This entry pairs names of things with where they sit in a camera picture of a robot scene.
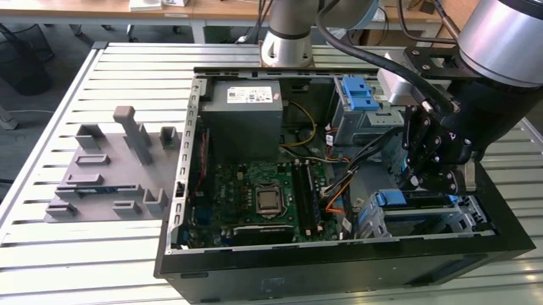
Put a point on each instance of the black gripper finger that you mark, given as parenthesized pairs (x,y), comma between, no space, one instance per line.
(441,171)
(414,136)

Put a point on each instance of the hard disk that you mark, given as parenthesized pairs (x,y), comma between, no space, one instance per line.
(393,200)

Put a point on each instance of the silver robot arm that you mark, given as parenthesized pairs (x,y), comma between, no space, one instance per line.
(505,38)

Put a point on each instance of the metal disk bay cage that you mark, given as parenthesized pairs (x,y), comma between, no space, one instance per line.
(419,212)

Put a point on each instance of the metal optical drive cage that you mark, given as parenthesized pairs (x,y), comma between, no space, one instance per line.
(365,127)

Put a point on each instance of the blue plastic latch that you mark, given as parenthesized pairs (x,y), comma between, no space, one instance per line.
(358,95)

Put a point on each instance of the black RAM slot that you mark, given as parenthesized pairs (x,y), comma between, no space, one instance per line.
(299,197)
(309,190)

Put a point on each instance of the wooden cabinet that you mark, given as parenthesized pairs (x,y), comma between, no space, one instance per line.
(466,9)

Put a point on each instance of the CPU socket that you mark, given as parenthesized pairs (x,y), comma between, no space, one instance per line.
(270,185)

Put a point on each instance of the silver CPU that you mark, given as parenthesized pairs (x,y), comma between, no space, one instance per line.
(269,200)

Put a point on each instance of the grey power supply unit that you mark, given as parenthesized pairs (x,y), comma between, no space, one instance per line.
(242,133)

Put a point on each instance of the green motherboard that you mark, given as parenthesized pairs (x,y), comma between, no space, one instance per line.
(238,190)

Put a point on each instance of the black graphics card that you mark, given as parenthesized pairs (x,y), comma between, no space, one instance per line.
(263,234)

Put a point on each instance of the black PC case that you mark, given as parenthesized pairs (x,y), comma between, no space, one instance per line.
(297,273)

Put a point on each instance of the white box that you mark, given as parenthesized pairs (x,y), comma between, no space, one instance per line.
(146,4)
(176,2)

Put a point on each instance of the grey parts rack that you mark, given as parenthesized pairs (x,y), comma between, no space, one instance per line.
(106,178)

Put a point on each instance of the green RAM stick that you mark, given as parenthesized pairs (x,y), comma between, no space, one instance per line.
(95,191)

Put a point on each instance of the white stand foot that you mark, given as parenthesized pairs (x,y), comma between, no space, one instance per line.
(6,119)

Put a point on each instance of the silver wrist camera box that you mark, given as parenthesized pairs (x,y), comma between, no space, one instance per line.
(399,85)

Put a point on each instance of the black mounting bracket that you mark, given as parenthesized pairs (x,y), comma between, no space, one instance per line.
(414,60)

